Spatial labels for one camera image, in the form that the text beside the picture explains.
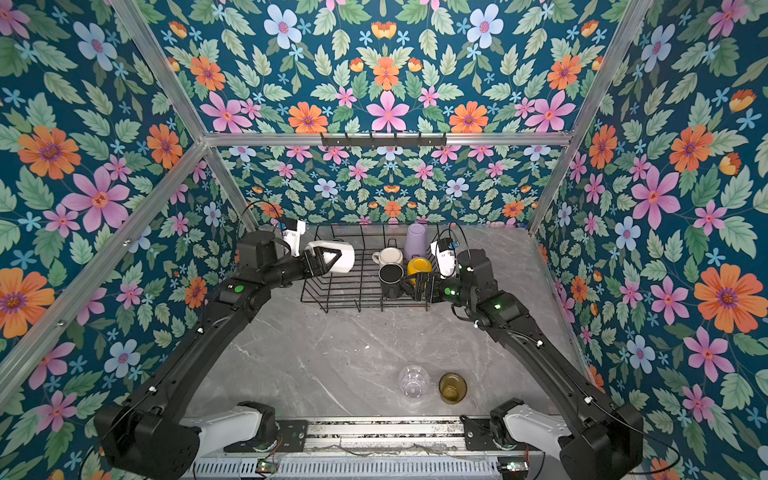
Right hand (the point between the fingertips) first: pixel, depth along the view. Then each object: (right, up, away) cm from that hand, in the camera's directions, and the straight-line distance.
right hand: (414, 277), depth 72 cm
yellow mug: (+2, +2, +21) cm, 21 cm away
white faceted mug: (-17, +3, +1) cm, 18 cm away
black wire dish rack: (-18, -7, +29) cm, 34 cm away
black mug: (-7, -1, +19) cm, 20 cm away
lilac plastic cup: (+1, +10, +28) cm, 30 cm away
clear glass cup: (0, -30, +10) cm, 32 cm away
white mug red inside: (-8, +5, +27) cm, 28 cm away
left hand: (-19, +7, -1) cm, 21 cm away
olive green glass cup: (+11, -31, +8) cm, 34 cm away
